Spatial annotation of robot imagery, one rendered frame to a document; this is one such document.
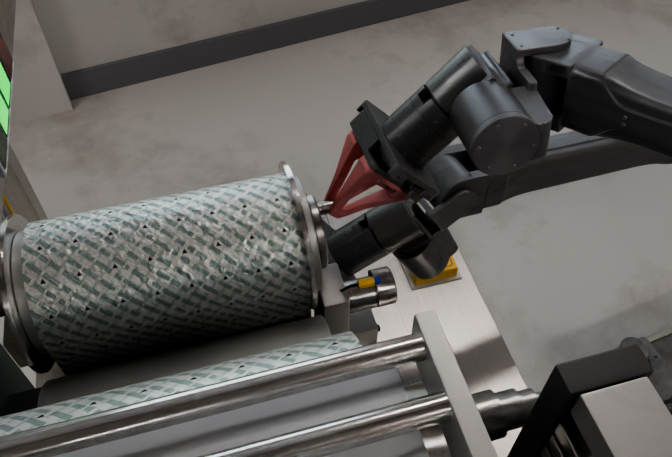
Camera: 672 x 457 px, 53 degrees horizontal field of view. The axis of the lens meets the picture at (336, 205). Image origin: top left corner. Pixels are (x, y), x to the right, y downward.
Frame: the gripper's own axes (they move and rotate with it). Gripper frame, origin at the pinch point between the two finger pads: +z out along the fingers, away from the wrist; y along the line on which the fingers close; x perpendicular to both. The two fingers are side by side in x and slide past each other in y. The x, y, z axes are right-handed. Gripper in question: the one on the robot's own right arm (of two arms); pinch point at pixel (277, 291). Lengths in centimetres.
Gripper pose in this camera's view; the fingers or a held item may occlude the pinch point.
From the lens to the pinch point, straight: 83.6
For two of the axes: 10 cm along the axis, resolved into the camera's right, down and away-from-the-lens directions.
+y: -2.7, -7.3, 6.3
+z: -8.4, 5.0, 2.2
